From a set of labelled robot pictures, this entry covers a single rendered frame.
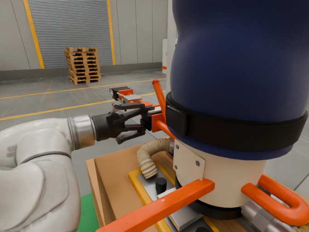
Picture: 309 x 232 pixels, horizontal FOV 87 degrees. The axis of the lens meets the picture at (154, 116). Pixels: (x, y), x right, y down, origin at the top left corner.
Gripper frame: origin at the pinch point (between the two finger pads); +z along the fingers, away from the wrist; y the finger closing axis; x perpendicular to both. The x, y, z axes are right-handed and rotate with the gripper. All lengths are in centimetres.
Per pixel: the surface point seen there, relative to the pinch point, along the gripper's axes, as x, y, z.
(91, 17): -903, -162, 165
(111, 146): -157, 108, 21
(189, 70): 27.6, -18.8, -10.6
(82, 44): -902, -39, 104
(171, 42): -243, -32, 179
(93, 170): -50, 54, -18
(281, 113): 36.7, -14.3, -3.6
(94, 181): -40, 54, -19
